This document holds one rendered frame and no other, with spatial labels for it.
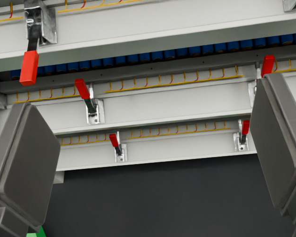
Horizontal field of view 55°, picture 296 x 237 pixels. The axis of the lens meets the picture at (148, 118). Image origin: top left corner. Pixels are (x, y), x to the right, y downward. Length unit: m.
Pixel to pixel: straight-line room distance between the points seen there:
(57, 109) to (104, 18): 0.23
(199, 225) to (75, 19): 0.53
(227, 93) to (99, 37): 0.24
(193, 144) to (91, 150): 0.23
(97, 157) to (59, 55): 0.37
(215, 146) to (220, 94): 0.20
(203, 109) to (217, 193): 0.30
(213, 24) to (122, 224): 0.54
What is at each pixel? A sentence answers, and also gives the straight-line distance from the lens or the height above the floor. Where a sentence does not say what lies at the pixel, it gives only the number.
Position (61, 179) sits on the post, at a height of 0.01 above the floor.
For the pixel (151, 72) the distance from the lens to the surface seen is 0.46.
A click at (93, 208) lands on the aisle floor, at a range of 0.75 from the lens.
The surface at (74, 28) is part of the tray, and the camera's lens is 0.34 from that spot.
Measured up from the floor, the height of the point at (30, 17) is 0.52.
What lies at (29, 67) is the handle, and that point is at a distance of 0.29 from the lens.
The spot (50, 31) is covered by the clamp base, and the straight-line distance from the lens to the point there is 0.34.
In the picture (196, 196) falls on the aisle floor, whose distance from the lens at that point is 0.72.
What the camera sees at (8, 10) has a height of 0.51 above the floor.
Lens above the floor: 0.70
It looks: 61 degrees down
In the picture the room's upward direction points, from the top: 17 degrees counter-clockwise
